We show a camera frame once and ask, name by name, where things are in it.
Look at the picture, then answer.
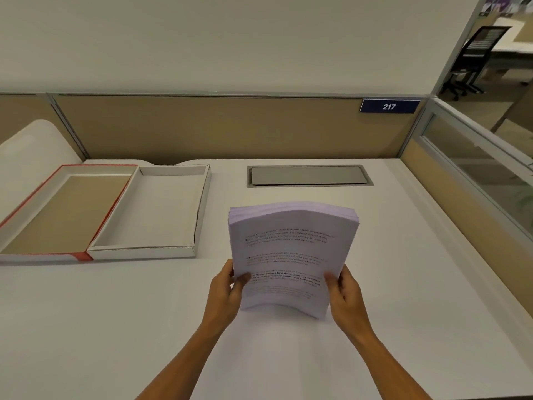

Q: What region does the person's right hand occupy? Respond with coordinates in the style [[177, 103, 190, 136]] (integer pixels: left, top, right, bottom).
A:
[[324, 264, 374, 340]]

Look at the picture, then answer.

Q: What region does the person's left hand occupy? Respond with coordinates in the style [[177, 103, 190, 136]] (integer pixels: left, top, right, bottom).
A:
[[202, 259, 252, 333]]

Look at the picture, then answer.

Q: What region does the stack of printed paper sheets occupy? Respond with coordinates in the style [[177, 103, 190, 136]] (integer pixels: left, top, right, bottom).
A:
[[228, 201, 360, 320]]

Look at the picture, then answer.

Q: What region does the person's left forearm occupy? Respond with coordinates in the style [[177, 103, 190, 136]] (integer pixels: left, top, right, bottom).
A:
[[136, 321, 225, 400]]

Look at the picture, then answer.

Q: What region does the person's right forearm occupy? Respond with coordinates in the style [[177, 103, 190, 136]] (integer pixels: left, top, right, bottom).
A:
[[349, 331, 433, 400]]

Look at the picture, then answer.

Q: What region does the white cardboard box tray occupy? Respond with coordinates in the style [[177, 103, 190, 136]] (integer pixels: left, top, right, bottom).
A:
[[87, 163, 212, 260]]

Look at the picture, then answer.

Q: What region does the beige partition panel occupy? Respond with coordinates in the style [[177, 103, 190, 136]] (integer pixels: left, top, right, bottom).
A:
[[0, 92, 430, 165]]

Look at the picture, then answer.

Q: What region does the glass partition panel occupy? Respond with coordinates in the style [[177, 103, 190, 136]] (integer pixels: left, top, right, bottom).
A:
[[399, 97, 533, 317]]

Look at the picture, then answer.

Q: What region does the blue number sign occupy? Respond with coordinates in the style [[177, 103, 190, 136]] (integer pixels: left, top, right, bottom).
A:
[[360, 99, 421, 114]]

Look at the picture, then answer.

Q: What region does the red-edged cardboard box lid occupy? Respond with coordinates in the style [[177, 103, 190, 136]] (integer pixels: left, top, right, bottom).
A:
[[0, 164, 139, 263]]

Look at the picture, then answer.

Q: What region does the black office chair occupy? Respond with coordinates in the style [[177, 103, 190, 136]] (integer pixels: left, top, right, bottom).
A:
[[440, 26, 512, 101]]

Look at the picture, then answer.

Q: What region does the white background desk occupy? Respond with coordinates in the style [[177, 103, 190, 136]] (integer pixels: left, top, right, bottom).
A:
[[488, 17, 533, 86]]

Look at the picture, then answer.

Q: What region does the grey desk cable cover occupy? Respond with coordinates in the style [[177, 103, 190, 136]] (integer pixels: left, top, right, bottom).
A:
[[247, 165, 374, 188]]

